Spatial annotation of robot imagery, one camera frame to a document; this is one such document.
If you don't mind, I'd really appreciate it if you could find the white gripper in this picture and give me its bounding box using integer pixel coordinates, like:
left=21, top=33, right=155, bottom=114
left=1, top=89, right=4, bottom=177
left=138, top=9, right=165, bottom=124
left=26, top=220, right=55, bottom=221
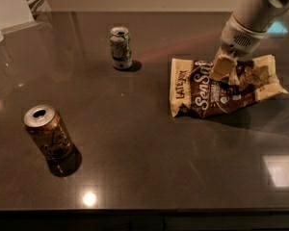
left=209, top=13, right=268, bottom=86

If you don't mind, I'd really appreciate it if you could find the brown sea salt chip bag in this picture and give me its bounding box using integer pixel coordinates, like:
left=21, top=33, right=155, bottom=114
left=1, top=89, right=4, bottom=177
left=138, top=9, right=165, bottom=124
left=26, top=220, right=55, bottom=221
left=170, top=55, right=287, bottom=118

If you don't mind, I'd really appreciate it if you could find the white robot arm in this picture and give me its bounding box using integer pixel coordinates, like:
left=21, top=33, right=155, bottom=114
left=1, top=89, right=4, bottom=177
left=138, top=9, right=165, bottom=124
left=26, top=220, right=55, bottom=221
left=210, top=0, right=289, bottom=81

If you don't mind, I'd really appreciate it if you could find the green white 7up can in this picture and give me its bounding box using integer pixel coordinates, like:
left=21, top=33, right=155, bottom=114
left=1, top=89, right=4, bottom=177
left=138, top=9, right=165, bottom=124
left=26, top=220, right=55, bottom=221
left=110, top=26, right=132, bottom=69

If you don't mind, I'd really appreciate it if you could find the brown orange soda can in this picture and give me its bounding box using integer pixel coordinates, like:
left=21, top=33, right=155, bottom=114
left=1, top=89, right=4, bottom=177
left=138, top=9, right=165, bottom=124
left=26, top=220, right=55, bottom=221
left=23, top=104, right=77, bottom=163

